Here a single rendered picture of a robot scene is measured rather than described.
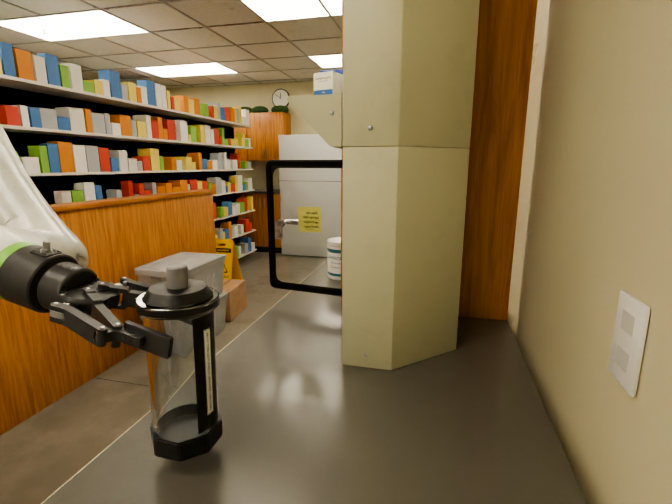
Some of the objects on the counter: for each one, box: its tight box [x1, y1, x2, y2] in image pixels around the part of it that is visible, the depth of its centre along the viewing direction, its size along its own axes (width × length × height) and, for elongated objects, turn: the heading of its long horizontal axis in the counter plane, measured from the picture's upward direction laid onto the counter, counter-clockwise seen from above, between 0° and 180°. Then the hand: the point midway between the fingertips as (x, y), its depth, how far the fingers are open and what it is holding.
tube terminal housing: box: [342, 0, 480, 370], centre depth 94 cm, size 25×32×77 cm
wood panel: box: [341, 0, 538, 320], centre depth 108 cm, size 49×3×140 cm, turn 76°
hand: (177, 327), depth 57 cm, fingers closed on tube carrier, 9 cm apart
